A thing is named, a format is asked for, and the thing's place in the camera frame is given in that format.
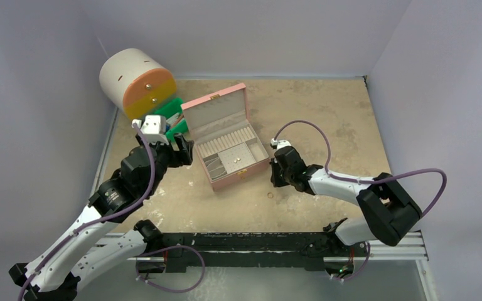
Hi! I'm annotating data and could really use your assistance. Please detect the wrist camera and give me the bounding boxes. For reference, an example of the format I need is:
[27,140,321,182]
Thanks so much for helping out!
[270,138,291,151]
[131,115,169,145]

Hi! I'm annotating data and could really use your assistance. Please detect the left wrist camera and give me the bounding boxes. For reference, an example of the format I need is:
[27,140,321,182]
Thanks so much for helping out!
[131,115,169,145]

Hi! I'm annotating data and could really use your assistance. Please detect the green plastic bin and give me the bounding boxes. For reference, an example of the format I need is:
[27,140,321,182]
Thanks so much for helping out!
[153,97,188,141]

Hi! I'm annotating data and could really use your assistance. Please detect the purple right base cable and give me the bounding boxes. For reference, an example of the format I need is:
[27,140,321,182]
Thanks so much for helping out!
[329,241,373,283]

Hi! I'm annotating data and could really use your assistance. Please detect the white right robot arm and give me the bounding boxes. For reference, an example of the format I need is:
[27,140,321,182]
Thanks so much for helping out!
[271,145,423,255]

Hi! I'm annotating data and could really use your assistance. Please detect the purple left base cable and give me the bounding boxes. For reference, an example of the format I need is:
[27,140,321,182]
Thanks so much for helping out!
[136,246,205,294]

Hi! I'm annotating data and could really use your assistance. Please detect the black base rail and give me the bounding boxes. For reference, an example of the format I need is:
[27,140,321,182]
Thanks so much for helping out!
[144,231,367,275]

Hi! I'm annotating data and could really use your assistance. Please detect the pink jewelry box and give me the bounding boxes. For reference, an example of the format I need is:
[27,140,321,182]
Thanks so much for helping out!
[181,83,270,191]

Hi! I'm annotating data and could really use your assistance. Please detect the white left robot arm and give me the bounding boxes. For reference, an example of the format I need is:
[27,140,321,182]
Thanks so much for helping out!
[9,134,195,300]

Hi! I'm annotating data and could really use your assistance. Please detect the white cylindrical drawer cabinet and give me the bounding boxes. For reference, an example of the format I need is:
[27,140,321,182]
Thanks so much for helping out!
[99,48,177,119]

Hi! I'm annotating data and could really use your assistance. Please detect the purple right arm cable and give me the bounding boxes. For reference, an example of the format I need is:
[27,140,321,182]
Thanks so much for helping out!
[272,120,448,218]

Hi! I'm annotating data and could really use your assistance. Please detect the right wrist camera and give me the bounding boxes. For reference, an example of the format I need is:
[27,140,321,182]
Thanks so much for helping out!
[270,138,291,151]

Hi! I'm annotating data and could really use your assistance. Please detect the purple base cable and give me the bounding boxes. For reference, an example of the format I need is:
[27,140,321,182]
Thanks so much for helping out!
[136,246,205,294]
[329,241,373,283]

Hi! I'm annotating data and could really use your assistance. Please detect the aluminium extrusion frame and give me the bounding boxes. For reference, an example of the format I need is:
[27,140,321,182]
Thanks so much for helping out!
[361,231,429,261]

